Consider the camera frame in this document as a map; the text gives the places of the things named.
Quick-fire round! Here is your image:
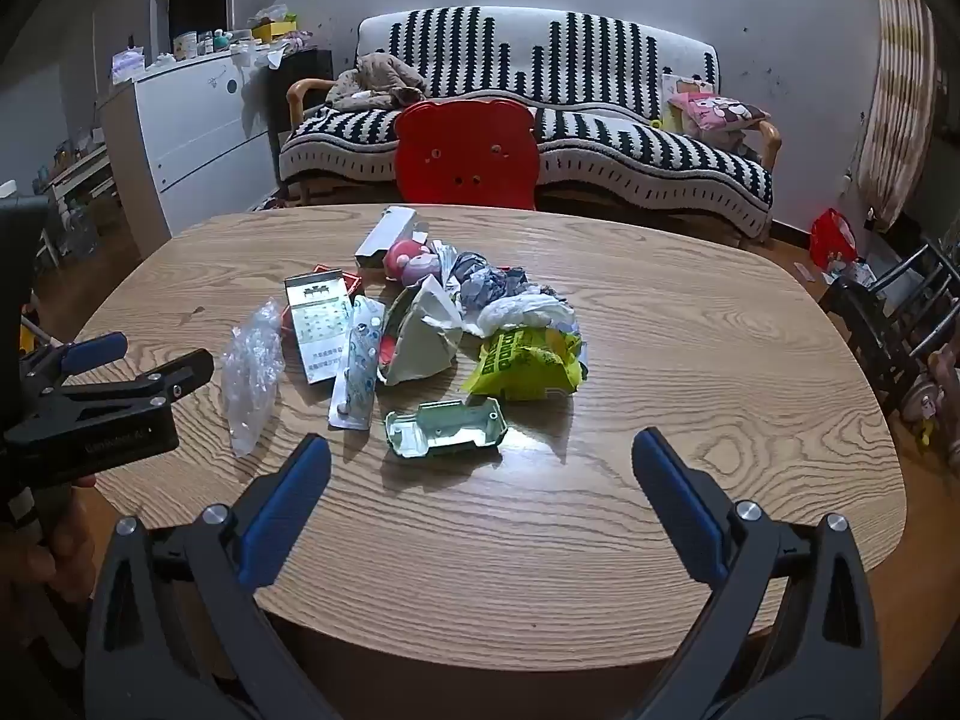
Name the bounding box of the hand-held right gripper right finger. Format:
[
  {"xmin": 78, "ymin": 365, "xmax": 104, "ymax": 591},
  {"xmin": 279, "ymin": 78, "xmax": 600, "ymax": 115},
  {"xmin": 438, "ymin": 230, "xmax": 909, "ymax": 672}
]
[{"xmin": 631, "ymin": 426, "xmax": 882, "ymax": 720}]

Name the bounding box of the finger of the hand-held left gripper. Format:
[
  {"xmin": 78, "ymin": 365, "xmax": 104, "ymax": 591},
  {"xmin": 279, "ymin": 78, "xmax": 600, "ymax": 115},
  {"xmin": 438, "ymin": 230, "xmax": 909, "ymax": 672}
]
[
  {"xmin": 16, "ymin": 331, "xmax": 130, "ymax": 400},
  {"xmin": 43, "ymin": 349, "xmax": 216, "ymax": 426}
]

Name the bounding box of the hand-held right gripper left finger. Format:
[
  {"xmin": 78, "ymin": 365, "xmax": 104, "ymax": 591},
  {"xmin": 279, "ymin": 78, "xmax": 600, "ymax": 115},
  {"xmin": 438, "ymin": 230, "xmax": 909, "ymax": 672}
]
[{"xmin": 84, "ymin": 433, "xmax": 353, "ymax": 720}]

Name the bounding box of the white carton box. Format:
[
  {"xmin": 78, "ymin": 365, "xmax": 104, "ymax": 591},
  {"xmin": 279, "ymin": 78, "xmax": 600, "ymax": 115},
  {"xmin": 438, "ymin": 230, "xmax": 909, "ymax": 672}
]
[{"xmin": 354, "ymin": 206, "xmax": 421, "ymax": 271}]

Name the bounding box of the blue white paper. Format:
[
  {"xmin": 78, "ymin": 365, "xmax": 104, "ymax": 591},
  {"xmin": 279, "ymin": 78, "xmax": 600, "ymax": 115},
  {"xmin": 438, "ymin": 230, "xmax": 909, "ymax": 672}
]
[{"xmin": 439, "ymin": 240, "xmax": 560, "ymax": 316}]

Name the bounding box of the person's left hand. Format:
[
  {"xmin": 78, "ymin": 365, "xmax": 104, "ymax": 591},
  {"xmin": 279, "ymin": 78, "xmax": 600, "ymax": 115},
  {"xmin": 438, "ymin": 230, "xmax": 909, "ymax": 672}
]
[{"xmin": 0, "ymin": 472, "xmax": 100, "ymax": 610}]

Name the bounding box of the clear plastic bag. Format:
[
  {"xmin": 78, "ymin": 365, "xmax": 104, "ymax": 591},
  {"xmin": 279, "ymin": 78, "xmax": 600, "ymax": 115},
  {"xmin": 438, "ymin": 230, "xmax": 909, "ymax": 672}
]
[{"xmin": 220, "ymin": 298, "xmax": 286, "ymax": 458}]

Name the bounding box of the silver patterned box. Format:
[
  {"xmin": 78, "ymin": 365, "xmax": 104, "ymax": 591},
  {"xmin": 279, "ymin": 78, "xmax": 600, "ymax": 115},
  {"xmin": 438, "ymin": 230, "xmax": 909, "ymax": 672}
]
[{"xmin": 283, "ymin": 270, "xmax": 353, "ymax": 387}]

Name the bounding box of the blister pack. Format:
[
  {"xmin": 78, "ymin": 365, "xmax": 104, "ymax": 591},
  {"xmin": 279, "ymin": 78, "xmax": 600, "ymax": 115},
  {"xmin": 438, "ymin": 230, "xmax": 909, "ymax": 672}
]
[{"xmin": 328, "ymin": 295, "xmax": 387, "ymax": 432}]

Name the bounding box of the low white shelf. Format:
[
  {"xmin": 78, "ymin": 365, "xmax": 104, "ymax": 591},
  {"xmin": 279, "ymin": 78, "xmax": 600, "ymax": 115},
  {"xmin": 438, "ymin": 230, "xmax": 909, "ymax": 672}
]
[{"xmin": 34, "ymin": 142, "xmax": 113, "ymax": 271}]

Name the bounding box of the flattened green box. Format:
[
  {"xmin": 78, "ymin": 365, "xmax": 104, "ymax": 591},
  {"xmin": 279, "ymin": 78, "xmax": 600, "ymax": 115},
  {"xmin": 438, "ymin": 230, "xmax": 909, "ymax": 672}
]
[{"xmin": 384, "ymin": 397, "xmax": 509, "ymax": 460}]

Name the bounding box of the small red box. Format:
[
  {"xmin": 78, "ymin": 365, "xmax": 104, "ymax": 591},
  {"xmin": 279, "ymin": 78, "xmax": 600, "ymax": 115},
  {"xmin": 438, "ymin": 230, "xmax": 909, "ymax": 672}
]
[{"xmin": 311, "ymin": 264, "xmax": 366, "ymax": 297}]

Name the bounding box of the torn grey carton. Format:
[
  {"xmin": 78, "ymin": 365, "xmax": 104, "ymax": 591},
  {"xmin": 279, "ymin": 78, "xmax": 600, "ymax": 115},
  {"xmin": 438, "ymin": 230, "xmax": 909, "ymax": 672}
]
[{"xmin": 375, "ymin": 277, "xmax": 466, "ymax": 387}]

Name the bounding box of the yellow green snack bag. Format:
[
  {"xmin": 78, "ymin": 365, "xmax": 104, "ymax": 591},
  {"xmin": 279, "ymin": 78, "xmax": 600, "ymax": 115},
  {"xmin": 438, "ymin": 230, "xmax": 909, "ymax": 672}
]
[{"xmin": 461, "ymin": 326, "xmax": 590, "ymax": 398}]

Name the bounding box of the white cabinet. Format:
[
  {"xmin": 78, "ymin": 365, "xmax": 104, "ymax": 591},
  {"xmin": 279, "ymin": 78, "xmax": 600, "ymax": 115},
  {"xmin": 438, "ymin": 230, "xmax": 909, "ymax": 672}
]
[{"xmin": 101, "ymin": 45, "xmax": 282, "ymax": 260}]

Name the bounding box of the white plastic bag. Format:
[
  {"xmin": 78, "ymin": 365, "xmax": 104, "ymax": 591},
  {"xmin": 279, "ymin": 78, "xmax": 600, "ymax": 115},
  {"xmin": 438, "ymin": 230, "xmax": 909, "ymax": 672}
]
[{"xmin": 476, "ymin": 292, "xmax": 582, "ymax": 338}]

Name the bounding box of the pink round toy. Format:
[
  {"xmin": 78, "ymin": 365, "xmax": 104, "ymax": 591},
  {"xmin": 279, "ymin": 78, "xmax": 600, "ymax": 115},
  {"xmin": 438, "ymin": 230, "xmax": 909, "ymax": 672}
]
[{"xmin": 382, "ymin": 238, "xmax": 443, "ymax": 287}]

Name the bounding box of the black chair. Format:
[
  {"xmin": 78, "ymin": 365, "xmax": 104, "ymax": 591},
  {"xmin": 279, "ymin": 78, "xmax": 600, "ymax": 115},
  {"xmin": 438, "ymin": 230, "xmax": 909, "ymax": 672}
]
[{"xmin": 817, "ymin": 236, "xmax": 960, "ymax": 421}]

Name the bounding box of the wooden armed sofa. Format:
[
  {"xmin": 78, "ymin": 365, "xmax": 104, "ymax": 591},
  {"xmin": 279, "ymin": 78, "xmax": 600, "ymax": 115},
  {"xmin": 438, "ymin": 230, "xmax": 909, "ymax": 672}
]
[{"xmin": 279, "ymin": 6, "xmax": 785, "ymax": 245}]

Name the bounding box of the red bag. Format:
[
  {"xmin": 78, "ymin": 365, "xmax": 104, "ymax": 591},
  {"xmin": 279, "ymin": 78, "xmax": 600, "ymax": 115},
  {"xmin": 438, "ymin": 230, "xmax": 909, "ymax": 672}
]
[{"xmin": 810, "ymin": 208, "xmax": 863, "ymax": 271}]

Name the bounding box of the row of jars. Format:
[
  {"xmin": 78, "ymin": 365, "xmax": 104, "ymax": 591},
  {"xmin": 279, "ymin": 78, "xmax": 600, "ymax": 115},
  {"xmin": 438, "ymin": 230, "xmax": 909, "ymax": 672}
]
[{"xmin": 172, "ymin": 28, "xmax": 250, "ymax": 59}]

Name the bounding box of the brown clothes pile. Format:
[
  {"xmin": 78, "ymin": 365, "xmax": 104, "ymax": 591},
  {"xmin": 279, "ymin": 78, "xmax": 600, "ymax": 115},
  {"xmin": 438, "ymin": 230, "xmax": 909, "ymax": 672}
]
[{"xmin": 324, "ymin": 52, "xmax": 428, "ymax": 112}]

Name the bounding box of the red plastic chair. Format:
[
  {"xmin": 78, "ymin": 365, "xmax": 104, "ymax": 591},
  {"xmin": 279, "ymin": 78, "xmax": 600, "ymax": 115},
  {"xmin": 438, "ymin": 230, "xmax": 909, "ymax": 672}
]
[{"xmin": 394, "ymin": 97, "xmax": 541, "ymax": 211}]

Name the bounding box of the pink cartoon pillow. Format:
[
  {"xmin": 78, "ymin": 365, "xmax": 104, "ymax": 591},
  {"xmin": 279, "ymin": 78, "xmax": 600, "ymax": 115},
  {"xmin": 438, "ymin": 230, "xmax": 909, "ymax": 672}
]
[{"xmin": 667, "ymin": 90, "xmax": 772, "ymax": 142}]

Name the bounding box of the white cartoon cushion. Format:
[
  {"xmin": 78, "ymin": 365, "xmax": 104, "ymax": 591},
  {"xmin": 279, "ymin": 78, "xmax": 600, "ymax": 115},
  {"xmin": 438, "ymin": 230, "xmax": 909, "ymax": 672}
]
[{"xmin": 660, "ymin": 73, "xmax": 713, "ymax": 128}]

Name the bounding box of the black white striped sofa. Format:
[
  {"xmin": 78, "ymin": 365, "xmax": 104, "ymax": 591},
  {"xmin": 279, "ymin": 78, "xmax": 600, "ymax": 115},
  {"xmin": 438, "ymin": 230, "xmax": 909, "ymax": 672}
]
[{"xmin": 279, "ymin": 6, "xmax": 775, "ymax": 241}]

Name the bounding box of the beige striped curtain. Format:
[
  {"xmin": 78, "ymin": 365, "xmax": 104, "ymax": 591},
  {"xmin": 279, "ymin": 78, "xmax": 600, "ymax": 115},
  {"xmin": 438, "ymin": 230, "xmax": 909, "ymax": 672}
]
[{"xmin": 855, "ymin": 0, "xmax": 938, "ymax": 230}]

